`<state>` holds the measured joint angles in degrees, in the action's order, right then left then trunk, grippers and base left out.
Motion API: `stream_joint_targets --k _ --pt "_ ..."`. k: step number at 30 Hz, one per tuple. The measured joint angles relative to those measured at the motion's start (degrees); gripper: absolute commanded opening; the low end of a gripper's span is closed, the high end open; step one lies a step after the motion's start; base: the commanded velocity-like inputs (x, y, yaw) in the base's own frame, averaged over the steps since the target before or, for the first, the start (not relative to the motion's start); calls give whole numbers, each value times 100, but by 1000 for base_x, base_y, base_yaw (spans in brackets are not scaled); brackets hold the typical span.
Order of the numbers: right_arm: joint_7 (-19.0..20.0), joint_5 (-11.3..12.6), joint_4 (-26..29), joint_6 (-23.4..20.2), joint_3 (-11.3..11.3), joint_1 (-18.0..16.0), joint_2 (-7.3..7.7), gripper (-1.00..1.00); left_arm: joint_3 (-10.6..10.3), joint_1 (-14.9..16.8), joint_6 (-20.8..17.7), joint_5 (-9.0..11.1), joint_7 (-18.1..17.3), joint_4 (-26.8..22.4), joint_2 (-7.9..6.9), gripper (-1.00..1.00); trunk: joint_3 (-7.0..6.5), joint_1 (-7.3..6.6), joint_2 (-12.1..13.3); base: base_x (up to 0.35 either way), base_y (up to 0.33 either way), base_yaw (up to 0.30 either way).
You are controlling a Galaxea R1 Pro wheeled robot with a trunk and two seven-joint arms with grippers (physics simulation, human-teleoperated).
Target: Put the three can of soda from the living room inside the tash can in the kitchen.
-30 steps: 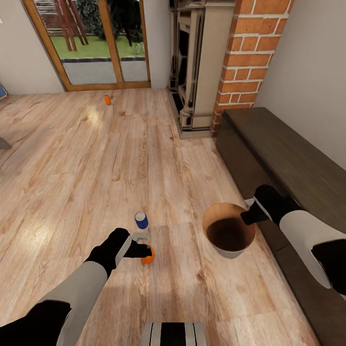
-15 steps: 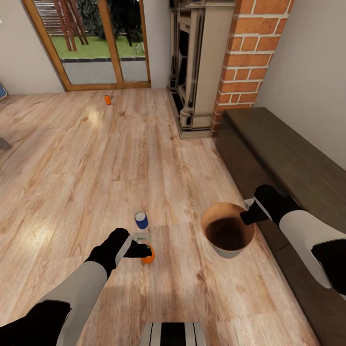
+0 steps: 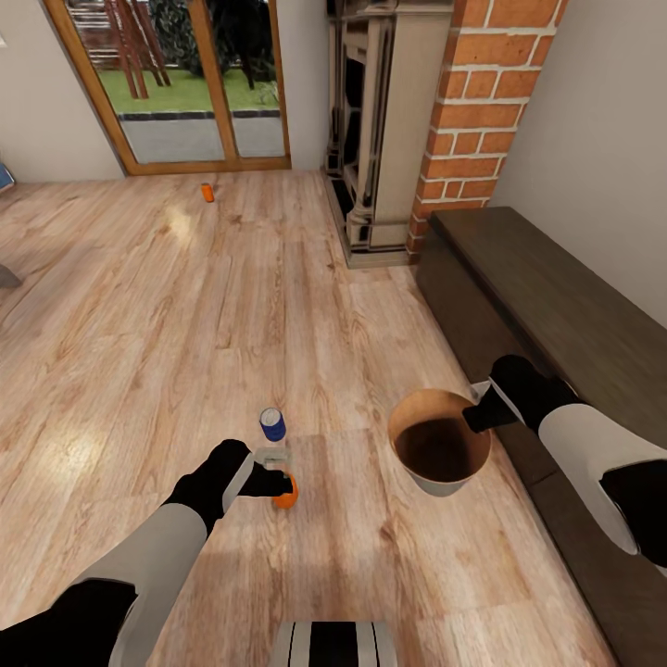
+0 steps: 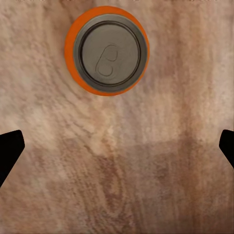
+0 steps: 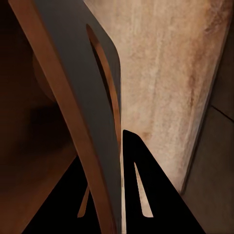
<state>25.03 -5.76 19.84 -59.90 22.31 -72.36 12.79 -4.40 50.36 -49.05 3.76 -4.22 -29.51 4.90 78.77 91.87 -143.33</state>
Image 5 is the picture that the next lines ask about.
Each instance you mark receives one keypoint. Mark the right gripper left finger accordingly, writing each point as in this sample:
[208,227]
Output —
[58,214]

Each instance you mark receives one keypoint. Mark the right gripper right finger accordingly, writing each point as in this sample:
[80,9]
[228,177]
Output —
[170,213]

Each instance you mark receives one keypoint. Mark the cabinet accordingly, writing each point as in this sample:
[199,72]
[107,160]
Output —
[209,188]

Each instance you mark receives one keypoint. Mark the trash can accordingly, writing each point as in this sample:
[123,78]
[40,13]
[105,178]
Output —
[60,96]

